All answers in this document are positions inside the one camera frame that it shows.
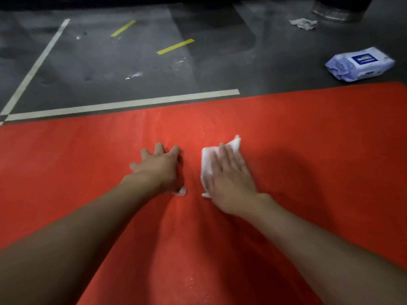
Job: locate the person's right hand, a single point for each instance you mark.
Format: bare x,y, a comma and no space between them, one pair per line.
232,184

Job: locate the person's left hand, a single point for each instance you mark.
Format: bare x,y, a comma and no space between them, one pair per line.
159,171

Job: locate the white wet wipe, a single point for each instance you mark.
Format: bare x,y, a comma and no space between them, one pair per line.
206,158
303,23

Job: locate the red mat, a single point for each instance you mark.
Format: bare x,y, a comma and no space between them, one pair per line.
318,139

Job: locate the pale blue wipes pack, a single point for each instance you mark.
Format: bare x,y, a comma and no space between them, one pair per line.
359,65

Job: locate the person's right forearm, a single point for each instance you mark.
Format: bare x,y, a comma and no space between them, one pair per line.
337,260

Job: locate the person's left forearm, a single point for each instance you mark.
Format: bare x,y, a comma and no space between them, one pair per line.
70,244

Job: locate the yellow tape strip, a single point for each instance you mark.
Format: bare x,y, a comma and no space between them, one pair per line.
123,28
175,46

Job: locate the black round base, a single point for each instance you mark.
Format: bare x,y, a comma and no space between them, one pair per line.
340,9

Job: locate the black gym machine frame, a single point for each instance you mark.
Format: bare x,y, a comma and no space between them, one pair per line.
127,1

